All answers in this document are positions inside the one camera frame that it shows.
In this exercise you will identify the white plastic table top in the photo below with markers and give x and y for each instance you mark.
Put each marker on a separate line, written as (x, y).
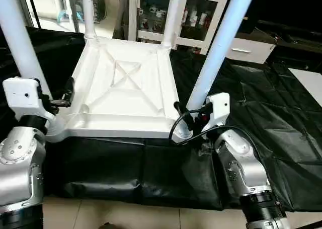
(126, 98)

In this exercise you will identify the white plastic table leg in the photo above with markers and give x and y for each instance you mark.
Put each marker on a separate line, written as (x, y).
(88, 12)
(171, 17)
(221, 48)
(20, 43)

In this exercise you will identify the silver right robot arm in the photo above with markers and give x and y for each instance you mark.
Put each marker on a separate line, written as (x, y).
(236, 163)

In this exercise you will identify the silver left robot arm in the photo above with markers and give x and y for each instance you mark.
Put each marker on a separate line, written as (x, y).
(20, 158)

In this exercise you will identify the black mat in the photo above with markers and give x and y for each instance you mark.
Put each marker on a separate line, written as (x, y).
(282, 118)

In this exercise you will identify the white drawer unit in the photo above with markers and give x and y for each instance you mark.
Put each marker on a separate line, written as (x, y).
(249, 50)

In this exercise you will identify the dark storage box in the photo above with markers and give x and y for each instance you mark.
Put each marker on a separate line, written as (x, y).
(98, 5)

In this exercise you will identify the white glass-door cabinet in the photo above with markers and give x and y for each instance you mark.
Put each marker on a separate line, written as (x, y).
(201, 17)

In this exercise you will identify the white flat panel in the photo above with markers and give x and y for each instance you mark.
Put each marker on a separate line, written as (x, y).
(308, 85)

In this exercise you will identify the light blue metal frame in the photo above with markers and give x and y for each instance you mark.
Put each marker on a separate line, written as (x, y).
(66, 5)

